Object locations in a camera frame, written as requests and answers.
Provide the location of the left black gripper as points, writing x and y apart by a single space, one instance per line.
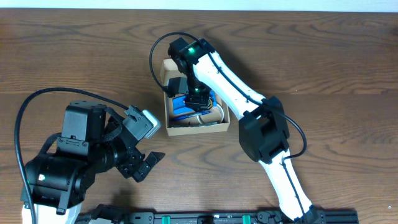
127 164

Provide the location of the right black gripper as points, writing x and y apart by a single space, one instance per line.
199 102

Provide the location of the blue plastic case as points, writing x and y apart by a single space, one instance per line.
179 104

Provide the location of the white tape roll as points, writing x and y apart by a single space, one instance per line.
221 111

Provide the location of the blue ballpoint pen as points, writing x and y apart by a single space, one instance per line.
182 117

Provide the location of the brown cardboard box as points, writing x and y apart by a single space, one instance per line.
190 125

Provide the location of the correction tape dispenser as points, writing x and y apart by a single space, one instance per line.
212 102

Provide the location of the white Toyo whiteboard marker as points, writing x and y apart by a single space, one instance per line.
208 124

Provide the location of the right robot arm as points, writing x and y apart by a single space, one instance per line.
263 125

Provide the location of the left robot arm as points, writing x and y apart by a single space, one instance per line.
94 139

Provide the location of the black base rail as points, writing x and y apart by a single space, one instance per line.
111 215

